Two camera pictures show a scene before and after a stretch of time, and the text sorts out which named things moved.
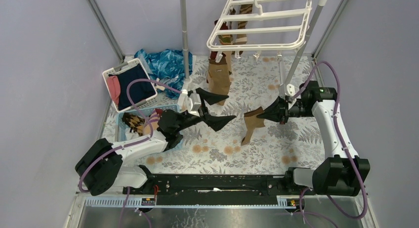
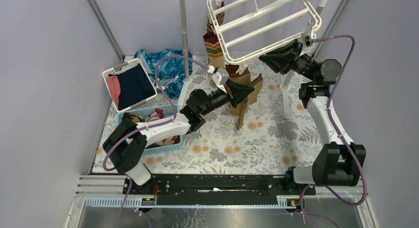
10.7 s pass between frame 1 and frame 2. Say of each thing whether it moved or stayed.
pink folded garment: stayed
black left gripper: moved
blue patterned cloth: stayed
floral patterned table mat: stayed
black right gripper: moved
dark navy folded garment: stayed
